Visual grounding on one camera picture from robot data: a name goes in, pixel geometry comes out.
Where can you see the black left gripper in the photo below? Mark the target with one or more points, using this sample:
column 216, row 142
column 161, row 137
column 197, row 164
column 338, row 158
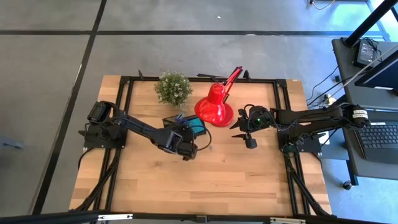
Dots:
column 188, row 140

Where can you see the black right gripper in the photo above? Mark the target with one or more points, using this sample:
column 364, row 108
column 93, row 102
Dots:
column 261, row 116

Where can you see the teal sticky note pad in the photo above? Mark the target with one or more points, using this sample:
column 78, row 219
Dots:
column 197, row 126

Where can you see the black mesh desk organizer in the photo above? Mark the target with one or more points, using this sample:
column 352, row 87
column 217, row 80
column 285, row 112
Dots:
column 168, row 122

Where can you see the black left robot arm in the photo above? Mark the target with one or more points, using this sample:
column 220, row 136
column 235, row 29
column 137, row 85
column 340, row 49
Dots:
column 136, row 126

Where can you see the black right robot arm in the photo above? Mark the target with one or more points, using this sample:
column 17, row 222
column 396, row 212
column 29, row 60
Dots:
column 311, row 119

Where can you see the grey office desk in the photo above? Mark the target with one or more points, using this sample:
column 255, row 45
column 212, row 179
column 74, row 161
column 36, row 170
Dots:
column 373, row 171
column 345, row 77

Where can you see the red desk lamp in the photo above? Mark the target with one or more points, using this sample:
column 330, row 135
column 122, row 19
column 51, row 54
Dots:
column 213, row 107

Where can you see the green potted plant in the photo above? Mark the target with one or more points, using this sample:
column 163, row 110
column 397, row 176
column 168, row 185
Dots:
column 173, row 88

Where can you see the white paper sheet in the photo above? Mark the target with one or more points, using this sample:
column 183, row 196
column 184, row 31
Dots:
column 325, row 138

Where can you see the yellow power plug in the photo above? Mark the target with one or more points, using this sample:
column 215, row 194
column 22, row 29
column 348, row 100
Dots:
column 330, row 100

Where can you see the black caster wheel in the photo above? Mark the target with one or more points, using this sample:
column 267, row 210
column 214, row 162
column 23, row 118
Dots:
column 347, row 185

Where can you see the black keyboard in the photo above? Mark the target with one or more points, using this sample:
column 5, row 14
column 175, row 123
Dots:
column 379, row 140

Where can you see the black power adapter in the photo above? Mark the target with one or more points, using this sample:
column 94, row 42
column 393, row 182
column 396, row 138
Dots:
column 365, row 53

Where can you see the black desk monitor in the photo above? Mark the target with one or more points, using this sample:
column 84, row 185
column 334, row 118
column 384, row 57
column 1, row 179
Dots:
column 382, row 77

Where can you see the black diagonal pole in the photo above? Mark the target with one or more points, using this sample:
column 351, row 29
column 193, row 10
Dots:
column 370, row 21

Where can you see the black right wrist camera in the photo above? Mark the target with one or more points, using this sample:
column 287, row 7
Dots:
column 251, row 143

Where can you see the black aluminium table frame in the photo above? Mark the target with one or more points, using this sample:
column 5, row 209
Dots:
column 255, row 80

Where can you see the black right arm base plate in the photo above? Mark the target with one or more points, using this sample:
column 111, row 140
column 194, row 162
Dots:
column 312, row 146

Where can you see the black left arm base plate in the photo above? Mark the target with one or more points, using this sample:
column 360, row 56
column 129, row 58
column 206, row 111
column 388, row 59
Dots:
column 93, row 141

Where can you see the black rig rail silver brackets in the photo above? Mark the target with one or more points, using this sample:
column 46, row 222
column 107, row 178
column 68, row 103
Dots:
column 62, row 217

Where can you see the grey floor bracket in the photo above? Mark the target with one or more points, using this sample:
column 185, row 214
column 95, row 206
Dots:
column 11, row 143

